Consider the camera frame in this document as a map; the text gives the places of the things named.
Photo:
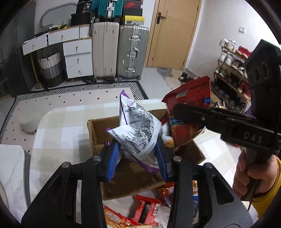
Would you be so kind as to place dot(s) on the checked table cloth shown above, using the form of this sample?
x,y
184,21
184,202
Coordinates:
x,y
62,136

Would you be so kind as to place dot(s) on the red triangular snack bag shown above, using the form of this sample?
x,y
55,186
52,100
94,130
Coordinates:
x,y
181,102

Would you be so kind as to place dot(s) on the white purple snack bag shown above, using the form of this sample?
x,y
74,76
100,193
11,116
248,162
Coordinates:
x,y
137,133

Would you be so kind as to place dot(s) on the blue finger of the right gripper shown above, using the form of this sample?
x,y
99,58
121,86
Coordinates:
x,y
214,119

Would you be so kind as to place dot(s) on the silver aluminium suitcase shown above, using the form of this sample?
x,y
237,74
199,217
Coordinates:
x,y
132,47

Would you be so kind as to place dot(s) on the blue cookie snack pack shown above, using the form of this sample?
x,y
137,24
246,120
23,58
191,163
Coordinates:
x,y
195,209

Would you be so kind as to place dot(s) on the SF cardboard box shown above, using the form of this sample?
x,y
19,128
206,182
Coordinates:
x,y
130,178

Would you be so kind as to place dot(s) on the patterned floor rug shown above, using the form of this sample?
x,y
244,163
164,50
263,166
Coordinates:
x,y
13,134

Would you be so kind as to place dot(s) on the teal suitcase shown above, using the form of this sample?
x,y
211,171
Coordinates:
x,y
107,9

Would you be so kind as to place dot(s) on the bread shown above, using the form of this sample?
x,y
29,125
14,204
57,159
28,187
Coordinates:
x,y
194,187

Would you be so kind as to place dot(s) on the stacked shoe boxes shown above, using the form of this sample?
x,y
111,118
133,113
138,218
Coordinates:
x,y
132,13

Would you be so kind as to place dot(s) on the yellow right sleeve forearm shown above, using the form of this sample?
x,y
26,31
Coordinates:
x,y
261,203

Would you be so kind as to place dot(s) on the woven laundry basket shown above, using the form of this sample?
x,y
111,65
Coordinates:
x,y
52,68

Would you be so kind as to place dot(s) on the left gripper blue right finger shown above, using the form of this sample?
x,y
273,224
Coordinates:
x,y
164,157

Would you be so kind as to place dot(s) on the beige hard suitcase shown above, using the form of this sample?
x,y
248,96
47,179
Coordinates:
x,y
105,36

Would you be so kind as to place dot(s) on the white drawer desk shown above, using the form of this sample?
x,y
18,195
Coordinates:
x,y
77,48

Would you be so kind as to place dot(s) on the wooden shoe rack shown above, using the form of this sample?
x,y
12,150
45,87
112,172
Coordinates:
x,y
230,82

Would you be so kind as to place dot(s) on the red chocolate bar pack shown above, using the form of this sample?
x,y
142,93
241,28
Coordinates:
x,y
146,210

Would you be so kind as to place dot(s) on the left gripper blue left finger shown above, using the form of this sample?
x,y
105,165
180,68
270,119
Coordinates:
x,y
110,156

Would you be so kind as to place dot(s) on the white red noodle snack bag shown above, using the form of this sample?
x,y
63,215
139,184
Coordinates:
x,y
114,219

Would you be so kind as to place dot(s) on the red orange pie pack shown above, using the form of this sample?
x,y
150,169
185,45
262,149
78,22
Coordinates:
x,y
166,194

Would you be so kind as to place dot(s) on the wooden door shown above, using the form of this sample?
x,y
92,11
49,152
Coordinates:
x,y
172,31

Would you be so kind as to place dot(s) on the right hand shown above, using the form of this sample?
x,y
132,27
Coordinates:
x,y
267,174

